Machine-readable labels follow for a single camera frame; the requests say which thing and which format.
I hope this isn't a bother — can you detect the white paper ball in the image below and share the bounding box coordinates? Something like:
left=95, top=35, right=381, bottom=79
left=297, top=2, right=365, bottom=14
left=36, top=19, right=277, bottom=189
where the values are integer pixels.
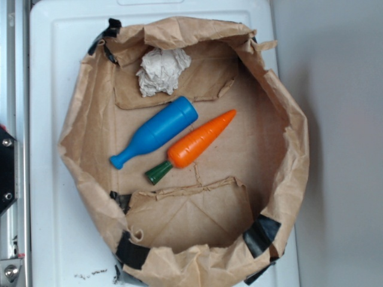
left=136, top=48, right=192, bottom=97

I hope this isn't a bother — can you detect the orange toy carrot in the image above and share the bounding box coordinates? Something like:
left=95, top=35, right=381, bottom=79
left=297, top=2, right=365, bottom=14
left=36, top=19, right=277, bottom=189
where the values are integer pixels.
left=145, top=109, right=236, bottom=185

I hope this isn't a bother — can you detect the brown paper bag tray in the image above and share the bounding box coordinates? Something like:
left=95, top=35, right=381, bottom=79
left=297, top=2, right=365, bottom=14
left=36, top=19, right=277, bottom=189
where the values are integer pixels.
left=59, top=17, right=309, bottom=286

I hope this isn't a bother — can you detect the blue toy bottle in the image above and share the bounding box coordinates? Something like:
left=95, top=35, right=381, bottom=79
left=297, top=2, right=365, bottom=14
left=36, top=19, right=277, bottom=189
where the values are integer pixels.
left=110, top=96, right=198, bottom=170

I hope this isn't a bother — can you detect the white plastic table lid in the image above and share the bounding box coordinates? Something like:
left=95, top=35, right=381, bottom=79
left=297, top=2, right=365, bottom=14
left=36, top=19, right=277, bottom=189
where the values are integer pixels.
left=30, top=1, right=298, bottom=286

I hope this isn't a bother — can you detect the black metal bracket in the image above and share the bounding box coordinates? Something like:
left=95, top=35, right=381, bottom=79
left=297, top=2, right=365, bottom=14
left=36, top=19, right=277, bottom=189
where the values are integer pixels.
left=1, top=124, right=18, bottom=216

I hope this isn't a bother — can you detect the metal frame rail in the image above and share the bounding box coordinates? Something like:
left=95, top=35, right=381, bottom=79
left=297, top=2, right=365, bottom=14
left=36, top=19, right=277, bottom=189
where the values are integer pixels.
left=1, top=1, right=32, bottom=286

